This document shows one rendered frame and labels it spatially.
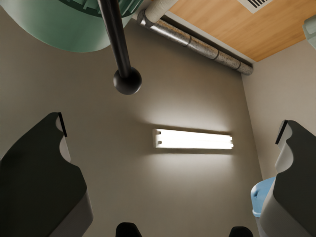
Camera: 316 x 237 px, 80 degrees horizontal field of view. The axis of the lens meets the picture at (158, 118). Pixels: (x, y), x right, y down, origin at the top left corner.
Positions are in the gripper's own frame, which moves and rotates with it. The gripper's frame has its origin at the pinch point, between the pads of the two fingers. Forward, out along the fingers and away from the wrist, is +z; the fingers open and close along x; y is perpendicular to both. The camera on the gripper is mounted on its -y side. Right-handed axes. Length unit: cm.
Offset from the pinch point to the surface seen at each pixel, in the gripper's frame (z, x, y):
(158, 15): 198, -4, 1
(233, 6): 223, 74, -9
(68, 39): 15.1, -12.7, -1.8
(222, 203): 130, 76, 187
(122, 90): 9.9, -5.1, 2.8
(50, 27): 13.7, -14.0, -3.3
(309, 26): 180, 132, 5
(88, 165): 92, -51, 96
